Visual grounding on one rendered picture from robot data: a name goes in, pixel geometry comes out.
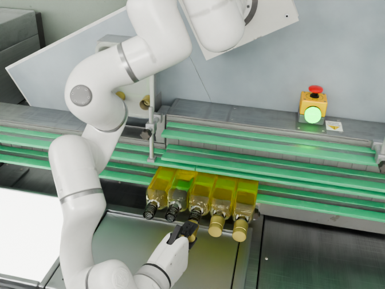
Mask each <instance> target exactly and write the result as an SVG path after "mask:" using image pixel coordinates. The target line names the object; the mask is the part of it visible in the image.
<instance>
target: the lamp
mask: <svg viewBox="0 0 385 289"><path fill-rule="evenodd" d="M304 116H305V119H306V121H307V122H310V123H316V122H318V121H319V120H320V118H321V110H320V109H319V107H316V106H310V107H308V108H307V109H306V110H305V112H304Z"/></svg>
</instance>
